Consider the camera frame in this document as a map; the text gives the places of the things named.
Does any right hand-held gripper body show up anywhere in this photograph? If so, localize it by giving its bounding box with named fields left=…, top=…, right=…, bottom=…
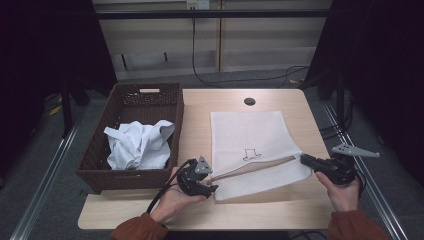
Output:
left=314, top=143, right=381, bottom=186

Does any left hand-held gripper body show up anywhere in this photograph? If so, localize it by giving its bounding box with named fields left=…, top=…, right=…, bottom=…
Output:
left=177, top=155, right=213, bottom=198

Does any white shirt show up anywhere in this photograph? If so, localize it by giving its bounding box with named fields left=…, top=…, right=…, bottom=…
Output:
left=103, top=119, right=176, bottom=171

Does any white mesh laundry bag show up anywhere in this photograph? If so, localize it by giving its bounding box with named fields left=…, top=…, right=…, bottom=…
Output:
left=209, top=110, right=314, bottom=202

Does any brown woven basket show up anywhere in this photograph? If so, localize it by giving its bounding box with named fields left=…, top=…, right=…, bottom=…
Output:
left=75, top=82, right=185, bottom=194

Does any person's right hand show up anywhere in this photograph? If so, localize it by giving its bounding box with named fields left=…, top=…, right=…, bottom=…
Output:
left=314, top=172, right=362, bottom=213

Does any person's left hand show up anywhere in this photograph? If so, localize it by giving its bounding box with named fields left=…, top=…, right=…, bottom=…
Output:
left=149, top=167, right=207, bottom=225

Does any black metal stand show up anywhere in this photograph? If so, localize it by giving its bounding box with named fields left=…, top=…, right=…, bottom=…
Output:
left=334, top=73, right=346, bottom=134
left=59, top=76, right=75, bottom=138

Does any dark curtain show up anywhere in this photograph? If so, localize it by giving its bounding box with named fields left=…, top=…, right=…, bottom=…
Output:
left=304, top=0, right=424, bottom=188
left=0, top=0, right=118, bottom=181

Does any yellow floor tape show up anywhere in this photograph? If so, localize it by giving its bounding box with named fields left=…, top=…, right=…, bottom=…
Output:
left=48, top=96, right=64, bottom=117

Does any black horizontal bar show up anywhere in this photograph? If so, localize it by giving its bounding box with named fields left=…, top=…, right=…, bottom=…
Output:
left=94, top=9, right=334, bottom=19

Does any right hand-held gripper cable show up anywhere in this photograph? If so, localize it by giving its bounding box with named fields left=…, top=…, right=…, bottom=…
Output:
left=353, top=168, right=368, bottom=195

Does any hand-held gripper cable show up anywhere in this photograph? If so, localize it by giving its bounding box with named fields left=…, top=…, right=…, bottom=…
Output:
left=353, top=168, right=368, bottom=195
left=146, top=158, right=198, bottom=214

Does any left hand-held gripper cable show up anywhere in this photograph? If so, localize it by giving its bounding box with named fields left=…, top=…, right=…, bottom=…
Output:
left=146, top=158, right=198, bottom=214

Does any bundle of black cables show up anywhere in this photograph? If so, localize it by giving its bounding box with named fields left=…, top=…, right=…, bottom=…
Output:
left=318, top=96, right=354, bottom=141

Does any metal floor rail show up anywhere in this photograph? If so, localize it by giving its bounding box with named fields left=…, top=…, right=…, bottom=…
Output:
left=321, top=103, right=409, bottom=240
left=9, top=113, right=84, bottom=240

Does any long black floor cable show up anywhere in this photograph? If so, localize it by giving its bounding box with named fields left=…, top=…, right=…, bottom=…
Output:
left=191, top=16, right=309, bottom=88

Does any white wall socket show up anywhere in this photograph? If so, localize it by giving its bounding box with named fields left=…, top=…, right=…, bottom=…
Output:
left=185, top=0, right=211, bottom=10

